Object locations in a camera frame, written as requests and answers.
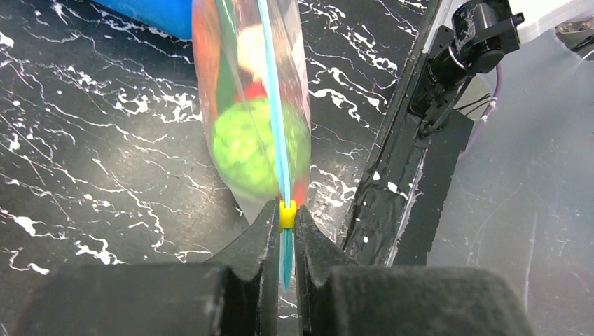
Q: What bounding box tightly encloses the white garlic bulb toy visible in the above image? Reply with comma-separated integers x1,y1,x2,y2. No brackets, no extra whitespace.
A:
237,24,268,83

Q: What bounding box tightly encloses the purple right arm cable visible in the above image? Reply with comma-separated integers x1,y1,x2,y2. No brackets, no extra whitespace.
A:
459,62,504,159

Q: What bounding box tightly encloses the green custard apple toy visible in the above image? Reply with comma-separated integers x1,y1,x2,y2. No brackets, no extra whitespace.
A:
211,98,311,200

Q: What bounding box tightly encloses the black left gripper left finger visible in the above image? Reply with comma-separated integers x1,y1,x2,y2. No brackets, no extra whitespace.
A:
11,200,279,335

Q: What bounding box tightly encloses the clear zip top bag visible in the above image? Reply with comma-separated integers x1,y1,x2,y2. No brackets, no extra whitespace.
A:
191,0,312,293

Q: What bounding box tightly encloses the red tomato toy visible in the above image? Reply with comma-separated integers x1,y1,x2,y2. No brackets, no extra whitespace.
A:
235,81,268,103

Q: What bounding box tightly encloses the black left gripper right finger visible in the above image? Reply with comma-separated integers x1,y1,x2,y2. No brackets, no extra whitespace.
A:
295,207,534,335

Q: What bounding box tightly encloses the blue plastic bin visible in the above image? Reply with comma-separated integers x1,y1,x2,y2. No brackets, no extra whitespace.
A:
95,0,193,39

